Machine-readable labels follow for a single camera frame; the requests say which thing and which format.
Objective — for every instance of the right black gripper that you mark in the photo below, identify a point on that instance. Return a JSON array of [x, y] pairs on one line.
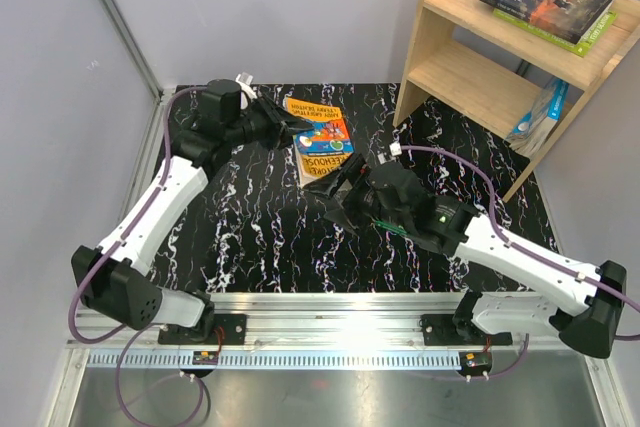
[[347, 216]]

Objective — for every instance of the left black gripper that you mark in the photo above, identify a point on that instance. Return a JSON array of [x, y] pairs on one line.
[[279, 137]]

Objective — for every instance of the blue book back cover up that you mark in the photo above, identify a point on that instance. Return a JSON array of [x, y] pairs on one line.
[[326, 146]]

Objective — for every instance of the dark green coin book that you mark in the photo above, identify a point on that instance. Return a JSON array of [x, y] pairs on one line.
[[392, 227]]

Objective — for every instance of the blue 26-storey treehouse book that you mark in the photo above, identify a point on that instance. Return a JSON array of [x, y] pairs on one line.
[[532, 130]]

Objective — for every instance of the lime green treehouse book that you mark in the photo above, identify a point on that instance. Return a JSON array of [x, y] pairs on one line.
[[581, 48]]

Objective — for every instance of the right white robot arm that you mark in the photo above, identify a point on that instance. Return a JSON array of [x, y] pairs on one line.
[[578, 302]]

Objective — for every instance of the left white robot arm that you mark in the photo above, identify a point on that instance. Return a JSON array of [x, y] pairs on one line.
[[112, 278]]

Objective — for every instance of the wooden two-tier shelf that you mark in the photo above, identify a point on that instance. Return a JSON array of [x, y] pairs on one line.
[[452, 56]]

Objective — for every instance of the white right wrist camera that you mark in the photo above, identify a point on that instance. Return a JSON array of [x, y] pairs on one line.
[[395, 149]]

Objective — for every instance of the aluminium mounting rail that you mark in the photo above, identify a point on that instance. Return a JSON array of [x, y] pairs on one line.
[[358, 332]]

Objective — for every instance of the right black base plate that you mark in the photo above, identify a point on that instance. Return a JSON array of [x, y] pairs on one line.
[[441, 330]]

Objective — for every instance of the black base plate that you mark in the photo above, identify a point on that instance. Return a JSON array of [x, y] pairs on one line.
[[441, 330], [230, 329]]

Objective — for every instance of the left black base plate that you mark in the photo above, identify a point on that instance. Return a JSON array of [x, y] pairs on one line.
[[230, 329]]

